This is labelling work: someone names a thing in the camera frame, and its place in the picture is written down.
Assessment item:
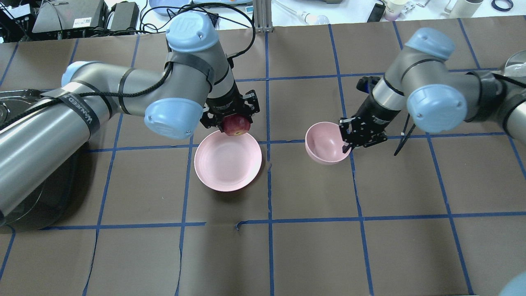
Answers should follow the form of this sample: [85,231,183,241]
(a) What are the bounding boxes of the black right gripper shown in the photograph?
[339,94,400,154]

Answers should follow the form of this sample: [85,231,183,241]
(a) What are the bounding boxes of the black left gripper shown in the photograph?
[200,90,261,132]

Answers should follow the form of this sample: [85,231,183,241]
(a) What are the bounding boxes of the red apple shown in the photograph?
[221,114,251,136]

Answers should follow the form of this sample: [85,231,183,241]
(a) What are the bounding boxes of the pink bowl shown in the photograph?
[305,122,351,165]

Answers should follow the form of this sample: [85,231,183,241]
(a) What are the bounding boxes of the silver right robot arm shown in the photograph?
[339,28,526,153]

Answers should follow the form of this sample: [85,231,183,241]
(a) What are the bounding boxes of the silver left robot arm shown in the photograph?
[0,8,261,225]

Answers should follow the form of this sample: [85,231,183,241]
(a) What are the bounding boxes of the pink plate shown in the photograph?
[194,131,263,192]

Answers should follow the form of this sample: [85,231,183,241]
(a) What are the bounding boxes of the light blue plate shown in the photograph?
[148,0,192,16]

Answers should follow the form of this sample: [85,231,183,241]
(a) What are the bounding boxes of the white paper cup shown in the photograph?
[384,0,409,22]

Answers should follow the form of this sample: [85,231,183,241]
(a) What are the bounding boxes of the black power brick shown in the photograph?
[108,1,139,31]

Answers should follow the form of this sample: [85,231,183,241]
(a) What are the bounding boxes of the dark grey rice cooker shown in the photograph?
[1,89,88,234]

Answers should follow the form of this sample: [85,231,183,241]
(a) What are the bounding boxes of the black computer case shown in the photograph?
[32,0,108,34]

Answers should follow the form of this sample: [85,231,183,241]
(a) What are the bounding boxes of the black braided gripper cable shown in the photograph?
[0,3,257,128]

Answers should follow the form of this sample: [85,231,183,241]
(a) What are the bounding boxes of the aluminium frame post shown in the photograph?
[252,0,274,32]

